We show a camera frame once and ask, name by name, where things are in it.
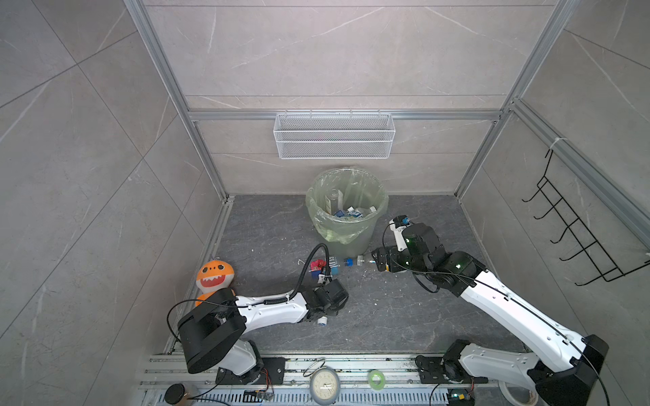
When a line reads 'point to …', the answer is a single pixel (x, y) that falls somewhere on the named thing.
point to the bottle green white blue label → (355, 213)
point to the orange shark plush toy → (212, 277)
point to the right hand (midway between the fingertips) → (388, 251)
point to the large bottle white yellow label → (360, 260)
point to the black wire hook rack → (608, 269)
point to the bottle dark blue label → (322, 321)
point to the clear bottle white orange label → (333, 201)
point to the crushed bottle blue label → (339, 213)
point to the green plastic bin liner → (344, 203)
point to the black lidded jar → (180, 394)
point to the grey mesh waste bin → (361, 246)
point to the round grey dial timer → (325, 385)
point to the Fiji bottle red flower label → (317, 266)
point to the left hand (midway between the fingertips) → (334, 297)
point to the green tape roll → (373, 386)
